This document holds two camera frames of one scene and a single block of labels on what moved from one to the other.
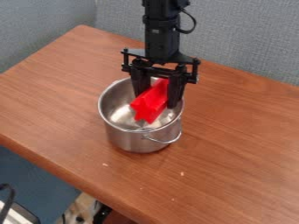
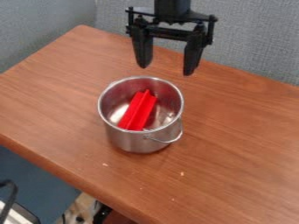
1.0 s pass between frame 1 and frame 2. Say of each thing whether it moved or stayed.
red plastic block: moved
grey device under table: stayed
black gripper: moved
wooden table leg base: stayed
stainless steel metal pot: stayed
